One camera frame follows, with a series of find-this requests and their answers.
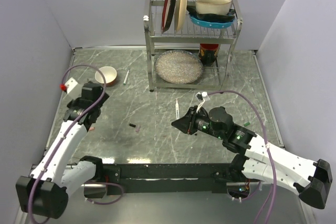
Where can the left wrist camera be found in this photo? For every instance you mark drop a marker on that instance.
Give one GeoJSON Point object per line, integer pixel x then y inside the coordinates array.
{"type": "Point", "coordinates": [70, 87]}

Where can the blue dotted dish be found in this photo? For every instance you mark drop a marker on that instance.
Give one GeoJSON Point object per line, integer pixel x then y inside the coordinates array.
{"type": "Point", "coordinates": [212, 25]}

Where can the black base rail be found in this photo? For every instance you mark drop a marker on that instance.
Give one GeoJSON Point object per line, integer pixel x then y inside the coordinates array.
{"type": "Point", "coordinates": [169, 178]}

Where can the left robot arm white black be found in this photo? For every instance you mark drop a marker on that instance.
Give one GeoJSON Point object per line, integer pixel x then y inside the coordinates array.
{"type": "Point", "coordinates": [47, 189]}

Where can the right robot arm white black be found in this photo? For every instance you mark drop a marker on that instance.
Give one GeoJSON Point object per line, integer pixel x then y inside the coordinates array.
{"type": "Point", "coordinates": [255, 159]}

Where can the white marker black tip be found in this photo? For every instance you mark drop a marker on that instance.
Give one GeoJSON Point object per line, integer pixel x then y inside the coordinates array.
{"type": "Point", "coordinates": [177, 111]}

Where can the cream ceramic bowl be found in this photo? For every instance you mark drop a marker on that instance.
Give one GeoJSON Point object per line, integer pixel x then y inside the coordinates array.
{"type": "Point", "coordinates": [217, 7]}

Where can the red black mug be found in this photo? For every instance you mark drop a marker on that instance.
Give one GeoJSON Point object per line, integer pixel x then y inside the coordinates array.
{"type": "Point", "coordinates": [208, 53]}

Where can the steel dish rack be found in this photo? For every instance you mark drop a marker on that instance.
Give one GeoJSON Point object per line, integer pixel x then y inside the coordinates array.
{"type": "Point", "coordinates": [189, 38]}

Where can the beige plate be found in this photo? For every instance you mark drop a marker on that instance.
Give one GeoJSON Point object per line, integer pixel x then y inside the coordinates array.
{"type": "Point", "coordinates": [180, 12]}

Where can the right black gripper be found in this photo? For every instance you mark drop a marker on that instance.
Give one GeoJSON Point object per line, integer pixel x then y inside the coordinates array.
{"type": "Point", "coordinates": [183, 123]}

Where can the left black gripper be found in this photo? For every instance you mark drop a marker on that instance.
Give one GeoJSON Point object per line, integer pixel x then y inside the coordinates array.
{"type": "Point", "coordinates": [100, 104]}

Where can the green tipped white pen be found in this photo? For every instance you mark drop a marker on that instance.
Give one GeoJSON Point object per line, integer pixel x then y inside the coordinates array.
{"type": "Point", "coordinates": [126, 77]}

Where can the small cream bowl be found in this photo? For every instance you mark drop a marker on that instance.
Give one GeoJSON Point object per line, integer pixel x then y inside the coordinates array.
{"type": "Point", "coordinates": [110, 74]}

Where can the red black plate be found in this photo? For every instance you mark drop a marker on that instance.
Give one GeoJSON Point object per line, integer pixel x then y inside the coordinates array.
{"type": "Point", "coordinates": [167, 14]}

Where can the black dish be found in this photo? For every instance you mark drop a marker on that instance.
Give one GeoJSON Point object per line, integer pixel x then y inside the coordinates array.
{"type": "Point", "coordinates": [214, 18]}

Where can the speckled grey plate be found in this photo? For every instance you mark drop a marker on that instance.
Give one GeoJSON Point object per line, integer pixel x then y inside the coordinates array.
{"type": "Point", "coordinates": [178, 67]}

